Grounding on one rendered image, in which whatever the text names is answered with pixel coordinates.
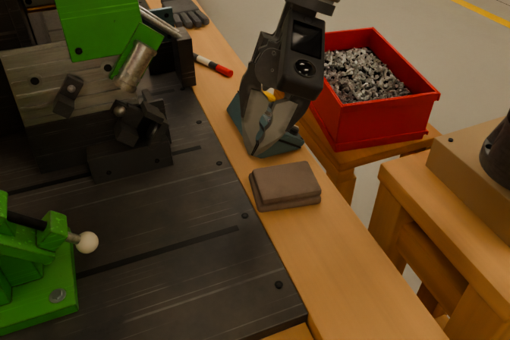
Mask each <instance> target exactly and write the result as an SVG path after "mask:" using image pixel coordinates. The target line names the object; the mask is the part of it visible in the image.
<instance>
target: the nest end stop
mask: <svg viewBox="0 0 510 340"><path fill-rule="evenodd" d="M161 114H162V117H163V118H164V121H163V123H162V124H159V123H158V127H157V129H156V132H155V133H154V135H153V136H152V137H151V138H147V137H146V133H147V130H148V128H149V126H150V124H151V123H152V122H153V120H152V121H151V122H150V124H149V126H148V128H147V129H146V131H145V132H144V137H145V138H146V142H147V144H148V148H150V149H152V150H155V149H156V147H157V146H158V144H159V142H160V140H161V139H162V137H163V135H164V133H165V132H166V130H167V129H168V126H169V123H168V122H167V120H166V118H165V116H164V115H163V113H161Z"/></svg>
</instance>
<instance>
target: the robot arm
mask: <svg viewBox="0 0 510 340"><path fill-rule="evenodd" d="M285 2H286V3H285V6H284V8H283V11H282V15H281V17H280V20H279V23H278V26H277V28H276V31H275V32H274V33H273V34H270V33H267V32H264V31H260V35H259V38H258V40H257V44H256V47H255V49H254V52H253V56H252V59H251V61H249V62H248V66H247V70H246V72H245V73H244V75H243V77H242V78H241V83H240V88H239V98H240V107H241V124H242V134H243V141H244V145H245V148H246V150H247V153H248V154H249V155H251V156H258V155H259V154H261V153H263V152H264V151H266V150H267V149H268V148H270V147H271V146H272V145H273V144H274V143H276V142H277V141H278V140H279V139H280V138H281V137H282V136H283V135H284V134H285V133H286V132H288V131H289V130H290V129H291V128H292V127H293V126H294V125H295V124H296V123H297V122H298V121H299V120H300V119H301V117H302V116H303V115H304V114H305V112H306V111H307V109H308V107H309V105H310V102H311V101H315V100H316V99H317V97H318V96H319V94H320V93H321V91H322V90H323V83H324V57H325V30H326V22H325V21H324V20H321V19H319V18H316V17H315V16H316V13H317V12H319V13H321V14H325V15H328V16H332V14H333V12H334V10H335V6H334V5H333V4H334V2H337V3H338V2H340V0H285ZM261 84H262V86H261ZM262 88H263V91H267V90H268V89H269V88H273V89H276V90H279V91H281V92H284V93H285V95H284V97H283V99H278V100H276V101H275V102H274V103H273V106H272V109H271V110H272V117H271V120H270V122H269V123H268V124H267V125H266V126H265V127H264V133H263V135H262V137H261V138H260V139H259V140H258V141H257V140H256V135H257V133H258V131H259V130H260V118H261V116H262V115H263V113H265V112H266V110H267V108H268V105H269V100H268V98H267V96H266V95H265V94H264V92H263V91H262ZM479 160H480V164H481V166H482V168H483V170H484V171H485V172H486V173H487V174H488V175H489V176H490V177H491V178H492V179H493V180H494V181H495V182H497V183H498V184H500V185H502V186H503V187H505V188H507V189H509V190H510V109H509V111H508V114H507V115H506V117H505V118H504V119H503V120H502V121H501V122H500V123H499V124H498V125H497V126H496V128H495V129H494V130H493V131H492V132H491V133H490V134H489V135H488V136H487V137H486V139H485V141H484V142H483V145H482V147H481V150H480V154H479Z"/></svg>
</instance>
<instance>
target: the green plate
mask: <svg viewBox="0 0 510 340"><path fill-rule="evenodd" d="M54 1H55V6H56V9H57V12H58V16H59V20H60V22H61V27H62V30H63V33H64V36H65V41H66V43H67V47H68V51H69V55H70V57H71V62H72V63H75V62H79V61H87V60H92V59H97V58H104V57H109V56H114V55H121V54H122V52H123V51H124V49H125V47H126V45H127V44H128V42H129V40H130V38H131V36H132V35H133V33H134V31H135V29H136V28H137V25H138V24H139V22H141V23H143V21H142V17H141V13H140V6H139V3H138V0H54Z"/></svg>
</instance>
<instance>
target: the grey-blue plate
mask: <svg viewBox="0 0 510 340"><path fill-rule="evenodd" d="M148 11H149V12H151V13H152V14H154V15H156V16H157V17H159V18H160V19H162V20H164V21H165V22H166V23H168V24H170V25H172V26H173V27H175V23H174V17H173V10H172V7H171V6H170V7H164V8H155V9H149V10H148ZM142 21H143V24H146V25H147V26H148V27H150V28H152V29H154V30H155V31H157V32H158V33H161V34H162V35H163V36H164V37H165V38H164V40H163V41H162V43H161V45H160V47H159V48H158V50H157V54H156V56H154V57H153V59H152V61H151V62H150V65H149V66H148V69H149V73H150V75H153V74H160V73H164V72H169V71H175V60H174V54H173V48H172V38H171V36H170V35H168V34H167V33H166V32H164V31H162V30H160V29H159V28H158V27H156V26H154V25H152V24H151V23H149V22H148V21H146V20H144V19H143V18H142Z"/></svg>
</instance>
